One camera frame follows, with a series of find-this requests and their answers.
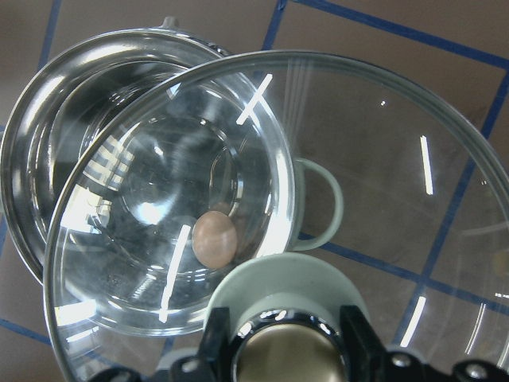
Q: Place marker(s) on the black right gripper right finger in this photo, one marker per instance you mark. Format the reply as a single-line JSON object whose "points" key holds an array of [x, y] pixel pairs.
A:
{"points": [[366, 356]]}

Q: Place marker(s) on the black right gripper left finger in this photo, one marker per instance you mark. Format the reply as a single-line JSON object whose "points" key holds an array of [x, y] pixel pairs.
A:
{"points": [[213, 361]]}

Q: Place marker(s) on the beige egg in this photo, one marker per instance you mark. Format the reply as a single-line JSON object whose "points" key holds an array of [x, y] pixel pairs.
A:
{"points": [[214, 240]]}

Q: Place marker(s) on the glass pot lid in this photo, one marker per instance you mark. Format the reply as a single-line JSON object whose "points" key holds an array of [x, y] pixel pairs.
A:
{"points": [[422, 249]]}

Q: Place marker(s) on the light green electric pot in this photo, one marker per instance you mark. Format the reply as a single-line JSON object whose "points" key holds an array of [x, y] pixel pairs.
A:
{"points": [[116, 148]]}

